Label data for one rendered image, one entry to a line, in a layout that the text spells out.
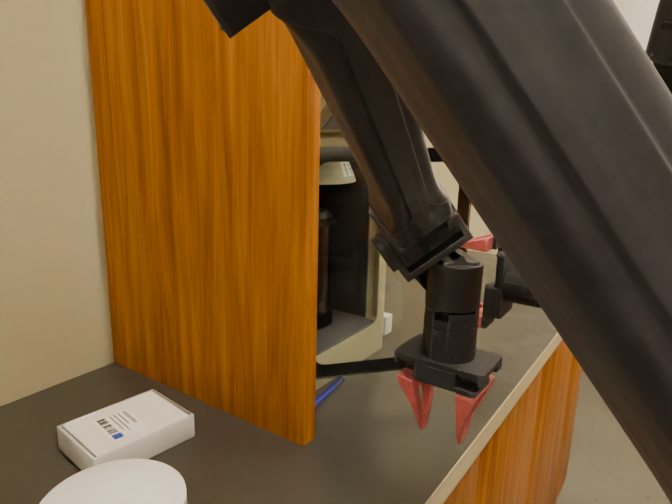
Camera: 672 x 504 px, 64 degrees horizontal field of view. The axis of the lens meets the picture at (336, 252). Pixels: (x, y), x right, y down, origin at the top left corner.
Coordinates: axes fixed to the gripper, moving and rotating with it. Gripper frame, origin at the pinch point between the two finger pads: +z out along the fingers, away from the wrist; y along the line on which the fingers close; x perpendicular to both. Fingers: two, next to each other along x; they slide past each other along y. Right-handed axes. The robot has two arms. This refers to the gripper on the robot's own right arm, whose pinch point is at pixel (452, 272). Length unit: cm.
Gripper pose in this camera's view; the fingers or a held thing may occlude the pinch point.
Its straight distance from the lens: 89.0
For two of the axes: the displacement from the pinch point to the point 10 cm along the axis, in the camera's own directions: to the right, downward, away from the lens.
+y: 0.2, -9.7, -2.4
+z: -8.2, -1.5, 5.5
